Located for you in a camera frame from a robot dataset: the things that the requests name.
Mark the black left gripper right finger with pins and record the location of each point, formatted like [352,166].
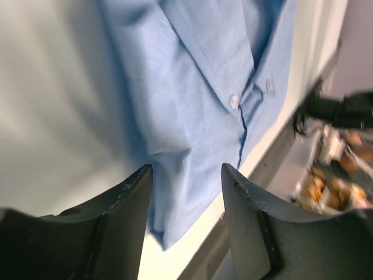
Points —
[274,239]

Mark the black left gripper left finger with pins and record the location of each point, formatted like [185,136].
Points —
[101,238]

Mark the light blue long sleeve shirt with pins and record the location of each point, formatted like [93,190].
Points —
[206,80]

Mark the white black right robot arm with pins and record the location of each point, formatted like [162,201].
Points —
[354,111]

